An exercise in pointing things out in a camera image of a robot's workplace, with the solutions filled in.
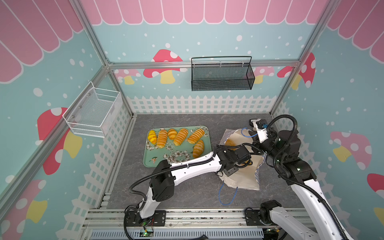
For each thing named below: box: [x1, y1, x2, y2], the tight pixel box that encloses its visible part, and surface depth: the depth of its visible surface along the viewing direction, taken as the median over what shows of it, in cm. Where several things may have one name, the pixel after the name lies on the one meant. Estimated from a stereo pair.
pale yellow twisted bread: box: [187, 128, 205, 144], surface depth 104 cm
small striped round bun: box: [167, 128, 178, 140], surface depth 105 cm
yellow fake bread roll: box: [147, 130, 157, 145], surface depth 105 cm
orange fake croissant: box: [157, 129, 168, 149], surface depth 104 cm
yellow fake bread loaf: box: [173, 128, 189, 146], surface depth 104 cm
